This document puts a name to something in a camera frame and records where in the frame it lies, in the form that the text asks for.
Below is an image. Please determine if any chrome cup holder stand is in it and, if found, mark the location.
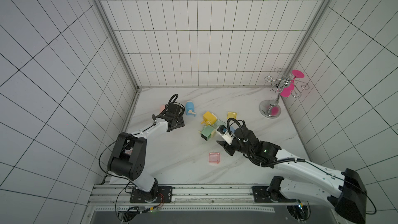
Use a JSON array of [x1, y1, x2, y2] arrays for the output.
[[259, 67, 309, 119]]

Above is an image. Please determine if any magenta plastic goblet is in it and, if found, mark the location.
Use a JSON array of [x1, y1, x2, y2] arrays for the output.
[[280, 69, 305, 97]]

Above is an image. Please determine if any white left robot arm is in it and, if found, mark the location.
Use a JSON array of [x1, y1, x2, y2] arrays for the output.
[[103, 94, 185, 198]]

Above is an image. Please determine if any clear yellow sharpener tray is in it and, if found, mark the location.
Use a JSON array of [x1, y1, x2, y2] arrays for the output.
[[227, 112, 237, 119]]

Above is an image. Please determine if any yellow pencil sharpener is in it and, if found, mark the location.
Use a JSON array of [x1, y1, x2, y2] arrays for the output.
[[201, 111, 218, 125]]

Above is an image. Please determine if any clear pink sharpener tray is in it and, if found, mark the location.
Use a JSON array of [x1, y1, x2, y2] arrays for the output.
[[208, 152, 221, 164]]

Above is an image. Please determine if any clear mint sharpener tray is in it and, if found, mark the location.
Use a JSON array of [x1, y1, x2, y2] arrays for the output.
[[214, 119, 226, 129]]

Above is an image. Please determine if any mint green pencil sharpener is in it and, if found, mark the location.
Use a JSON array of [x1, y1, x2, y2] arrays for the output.
[[201, 125, 216, 141]]

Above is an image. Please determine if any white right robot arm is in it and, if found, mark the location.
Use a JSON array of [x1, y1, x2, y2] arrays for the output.
[[217, 118, 371, 224]]

